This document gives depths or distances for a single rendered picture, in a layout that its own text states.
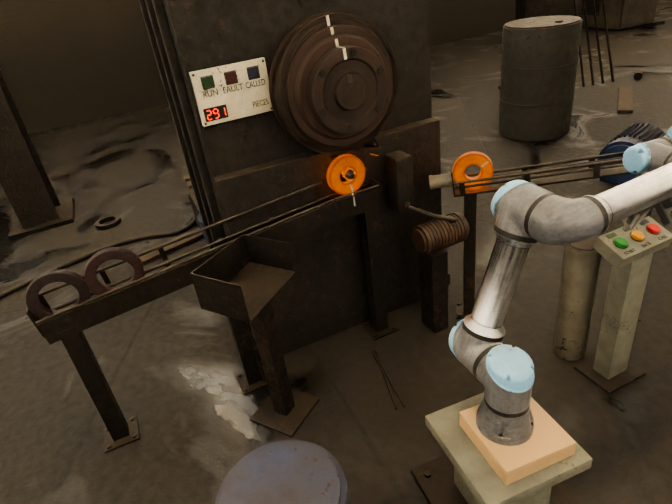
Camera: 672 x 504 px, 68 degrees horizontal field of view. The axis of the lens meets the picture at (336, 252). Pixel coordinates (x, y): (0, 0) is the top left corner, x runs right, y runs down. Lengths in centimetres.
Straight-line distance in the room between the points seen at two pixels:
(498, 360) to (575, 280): 74
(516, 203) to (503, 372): 42
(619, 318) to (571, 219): 85
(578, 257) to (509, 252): 67
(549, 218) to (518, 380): 40
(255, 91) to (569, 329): 148
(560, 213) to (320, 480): 84
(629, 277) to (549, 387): 52
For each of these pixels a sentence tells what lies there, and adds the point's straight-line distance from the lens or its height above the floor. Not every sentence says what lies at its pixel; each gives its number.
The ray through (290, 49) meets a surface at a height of 127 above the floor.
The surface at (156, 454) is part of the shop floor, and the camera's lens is 212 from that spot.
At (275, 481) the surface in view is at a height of 43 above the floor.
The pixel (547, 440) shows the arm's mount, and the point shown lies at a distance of 151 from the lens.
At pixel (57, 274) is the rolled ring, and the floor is 74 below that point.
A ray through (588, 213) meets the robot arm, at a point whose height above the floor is 95.
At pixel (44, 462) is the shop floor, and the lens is 234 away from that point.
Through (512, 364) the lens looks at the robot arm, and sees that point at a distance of 136.
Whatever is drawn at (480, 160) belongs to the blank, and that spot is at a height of 76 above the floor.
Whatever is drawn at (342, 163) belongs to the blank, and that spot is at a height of 83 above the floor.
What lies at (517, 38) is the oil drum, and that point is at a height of 80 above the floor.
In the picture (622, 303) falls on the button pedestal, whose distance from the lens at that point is 199.
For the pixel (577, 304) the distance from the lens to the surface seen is 208.
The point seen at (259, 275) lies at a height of 60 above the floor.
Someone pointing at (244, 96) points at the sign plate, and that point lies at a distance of 185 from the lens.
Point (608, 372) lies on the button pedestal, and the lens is 219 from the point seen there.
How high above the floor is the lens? 150
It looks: 30 degrees down
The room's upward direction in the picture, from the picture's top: 8 degrees counter-clockwise
